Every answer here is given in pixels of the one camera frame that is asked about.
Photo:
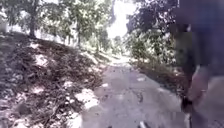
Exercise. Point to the grey concrete path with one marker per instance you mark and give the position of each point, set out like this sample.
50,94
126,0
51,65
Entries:
130,100

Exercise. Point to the wood of green trees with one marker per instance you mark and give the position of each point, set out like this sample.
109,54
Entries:
83,23

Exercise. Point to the robot's own part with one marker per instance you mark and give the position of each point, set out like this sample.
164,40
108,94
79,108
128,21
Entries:
142,124

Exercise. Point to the leaf-covered earth slope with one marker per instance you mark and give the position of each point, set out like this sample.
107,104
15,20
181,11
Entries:
43,80

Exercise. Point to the person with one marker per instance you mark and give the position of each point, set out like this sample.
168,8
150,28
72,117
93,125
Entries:
203,56

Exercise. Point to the tree trunk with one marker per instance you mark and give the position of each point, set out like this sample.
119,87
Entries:
32,20

